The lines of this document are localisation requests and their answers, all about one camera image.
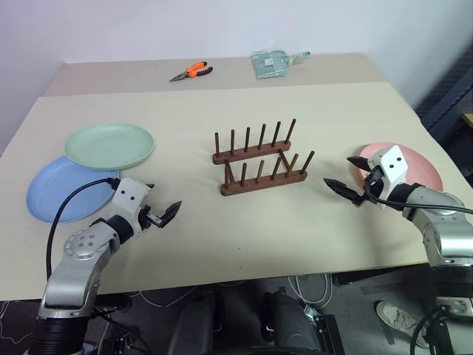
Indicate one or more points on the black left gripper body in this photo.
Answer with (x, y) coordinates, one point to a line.
(152, 219)

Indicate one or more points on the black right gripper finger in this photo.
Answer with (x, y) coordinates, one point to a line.
(341, 189)
(359, 162)

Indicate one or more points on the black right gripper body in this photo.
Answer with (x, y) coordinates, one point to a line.
(371, 185)

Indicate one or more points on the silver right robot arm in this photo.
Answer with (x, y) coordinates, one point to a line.
(443, 229)

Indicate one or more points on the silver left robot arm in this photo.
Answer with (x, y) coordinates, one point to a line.
(79, 255)

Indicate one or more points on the wooden dish rack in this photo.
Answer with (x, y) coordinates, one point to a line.
(258, 181)

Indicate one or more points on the red plate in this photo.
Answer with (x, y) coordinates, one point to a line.
(421, 166)

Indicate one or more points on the green plate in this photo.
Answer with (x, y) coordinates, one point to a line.
(109, 144)

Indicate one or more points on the blue plate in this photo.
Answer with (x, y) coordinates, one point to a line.
(63, 192)

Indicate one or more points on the black woven fabric object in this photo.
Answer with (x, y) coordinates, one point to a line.
(447, 100)

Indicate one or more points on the dark rounded robot leg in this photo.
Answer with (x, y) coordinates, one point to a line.
(292, 325)
(197, 325)

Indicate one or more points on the yellow wooden furniture piece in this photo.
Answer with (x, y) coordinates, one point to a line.
(468, 120)

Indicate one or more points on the orange black pliers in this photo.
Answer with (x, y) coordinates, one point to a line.
(196, 70)

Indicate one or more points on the light green dustpan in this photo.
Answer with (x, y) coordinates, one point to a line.
(269, 64)

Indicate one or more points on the white sneaker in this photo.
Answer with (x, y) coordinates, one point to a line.
(399, 320)

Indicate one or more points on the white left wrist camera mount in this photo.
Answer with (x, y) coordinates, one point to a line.
(127, 199)

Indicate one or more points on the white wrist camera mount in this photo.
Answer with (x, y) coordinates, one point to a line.
(391, 166)
(127, 199)

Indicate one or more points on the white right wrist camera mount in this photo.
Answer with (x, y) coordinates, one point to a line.
(391, 166)

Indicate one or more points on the black table frame bar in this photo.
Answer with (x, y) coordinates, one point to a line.
(380, 275)

